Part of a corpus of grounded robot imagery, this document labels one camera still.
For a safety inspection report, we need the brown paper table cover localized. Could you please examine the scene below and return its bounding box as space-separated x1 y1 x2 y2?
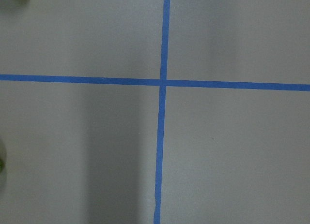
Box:
0 0 310 224

